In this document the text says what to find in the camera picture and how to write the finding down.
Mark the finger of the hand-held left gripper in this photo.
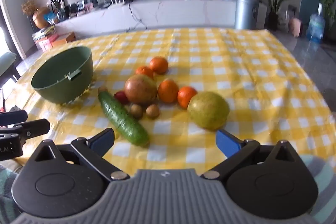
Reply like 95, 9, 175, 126
0, 119, 50, 146
0, 110, 28, 128

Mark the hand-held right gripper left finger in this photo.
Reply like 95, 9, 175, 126
34, 127, 130, 182

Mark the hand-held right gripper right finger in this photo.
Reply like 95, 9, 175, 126
201, 129, 301, 180

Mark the green cucumber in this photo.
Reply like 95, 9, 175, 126
98, 90, 150, 146

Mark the yellow-green mango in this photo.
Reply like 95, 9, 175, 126
187, 92, 230, 131

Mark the green colander bowl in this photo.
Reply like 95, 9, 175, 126
31, 46, 94, 105

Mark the red cherry tomato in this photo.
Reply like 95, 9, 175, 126
114, 91, 130, 105

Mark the orange tangerine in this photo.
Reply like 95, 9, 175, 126
150, 56, 169, 75
158, 79, 180, 104
135, 66, 154, 80
178, 86, 198, 109

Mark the reddish yellow apple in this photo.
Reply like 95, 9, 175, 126
124, 75, 158, 105

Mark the dark chair with cushion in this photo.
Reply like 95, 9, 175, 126
0, 52, 20, 88

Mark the yellow checkered tablecloth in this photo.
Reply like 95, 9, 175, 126
10, 28, 336, 181

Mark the pink cardboard box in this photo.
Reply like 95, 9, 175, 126
35, 35, 58, 52

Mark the orange cardboard box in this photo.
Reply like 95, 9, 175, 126
51, 32, 76, 47

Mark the golden vase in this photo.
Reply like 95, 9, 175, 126
32, 7, 50, 29

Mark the teal striped blanket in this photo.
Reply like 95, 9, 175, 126
0, 154, 336, 224

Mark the blue snack bag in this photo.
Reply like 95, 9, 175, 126
43, 13, 60, 25

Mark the dried flower bunch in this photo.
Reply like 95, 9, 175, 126
21, 0, 37, 16

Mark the potted long-leaf plant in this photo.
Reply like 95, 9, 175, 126
44, 0, 69, 21

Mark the silver trash can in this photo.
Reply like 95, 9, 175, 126
234, 0, 260, 30

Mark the pink small heater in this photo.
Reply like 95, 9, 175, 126
289, 17, 303, 38

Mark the white marble television cabinet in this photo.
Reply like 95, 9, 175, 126
54, 0, 263, 39

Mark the blue water jug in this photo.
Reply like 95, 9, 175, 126
307, 3, 326, 43

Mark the potted snake plant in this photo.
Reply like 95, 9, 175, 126
253, 0, 298, 31

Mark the black power cable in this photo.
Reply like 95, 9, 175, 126
125, 2, 148, 32

